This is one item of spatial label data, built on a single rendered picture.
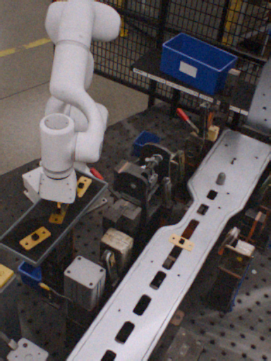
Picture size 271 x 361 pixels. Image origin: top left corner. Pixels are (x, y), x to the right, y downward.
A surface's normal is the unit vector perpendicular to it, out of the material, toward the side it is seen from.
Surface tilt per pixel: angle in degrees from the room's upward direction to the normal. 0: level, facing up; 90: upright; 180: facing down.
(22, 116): 0
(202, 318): 0
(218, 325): 0
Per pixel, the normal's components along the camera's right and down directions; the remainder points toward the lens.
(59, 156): 0.08, 0.72
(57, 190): -0.17, 0.69
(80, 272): 0.09, -0.70
